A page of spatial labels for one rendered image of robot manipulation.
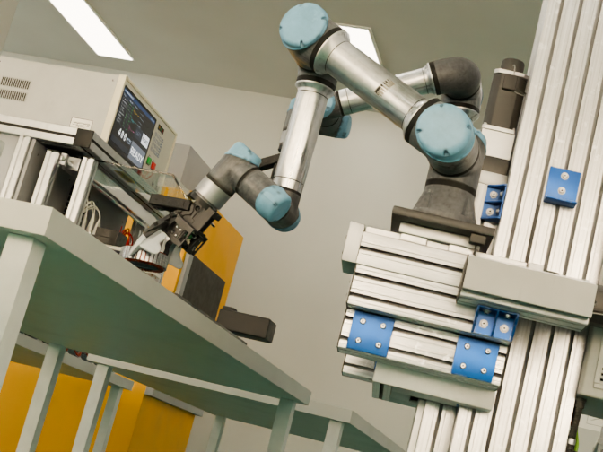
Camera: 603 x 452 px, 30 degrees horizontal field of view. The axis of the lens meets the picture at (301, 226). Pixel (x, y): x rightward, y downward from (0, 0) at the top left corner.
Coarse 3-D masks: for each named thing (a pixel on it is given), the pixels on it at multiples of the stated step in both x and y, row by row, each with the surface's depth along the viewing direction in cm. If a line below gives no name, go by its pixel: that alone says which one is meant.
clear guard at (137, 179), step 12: (108, 168) 285; (120, 168) 282; (132, 168) 279; (120, 180) 295; (132, 180) 291; (144, 180) 288; (156, 180) 285; (168, 180) 282; (144, 192) 301; (156, 192) 297; (168, 192) 294; (180, 192) 290
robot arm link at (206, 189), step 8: (200, 184) 253; (208, 184) 251; (200, 192) 251; (208, 192) 251; (216, 192) 251; (224, 192) 258; (208, 200) 251; (216, 200) 251; (224, 200) 253; (216, 208) 253
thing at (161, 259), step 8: (120, 248) 256; (128, 248) 252; (128, 256) 251; (136, 256) 251; (144, 256) 251; (152, 256) 251; (160, 256) 253; (168, 256) 255; (136, 264) 258; (144, 264) 257; (152, 264) 252; (160, 264) 253; (152, 272) 260; (160, 272) 258
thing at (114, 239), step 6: (102, 228) 288; (96, 234) 288; (102, 234) 288; (108, 234) 287; (114, 234) 287; (120, 234) 288; (102, 240) 287; (108, 240) 286; (114, 240) 286; (120, 240) 289; (126, 240) 292; (108, 246) 287; (114, 246) 286; (120, 246) 289
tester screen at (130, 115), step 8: (128, 96) 297; (120, 104) 293; (128, 104) 298; (136, 104) 303; (120, 112) 294; (128, 112) 299; (136, 112) 304; (144, 112) 309; (120, 120) 295; (128, 120) 300; (136, 120) 305; (144, 120) 310; (152, 120) 314; (112, 128) 291; (128, 128) 301; (144, 128) 311; (152, 128) 315; (128, 136) 302; (112, 144) 293; (128, 144) 303; (120, 152) 299; (128, 152) 304; (128, 160) 304
